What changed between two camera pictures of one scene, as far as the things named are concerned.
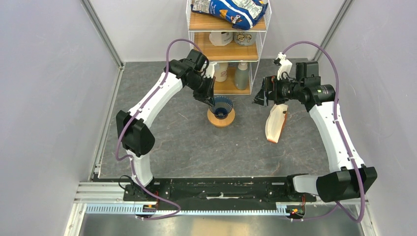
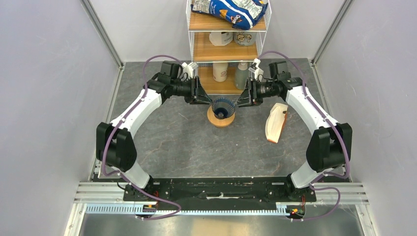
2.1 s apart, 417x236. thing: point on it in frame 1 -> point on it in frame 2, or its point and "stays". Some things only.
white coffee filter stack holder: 275,122 stays
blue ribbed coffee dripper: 223,105 stays
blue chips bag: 244,14 stays
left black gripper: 207,96 -> 200,95
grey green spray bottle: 241,76 stays
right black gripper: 270,83 -> 248,98
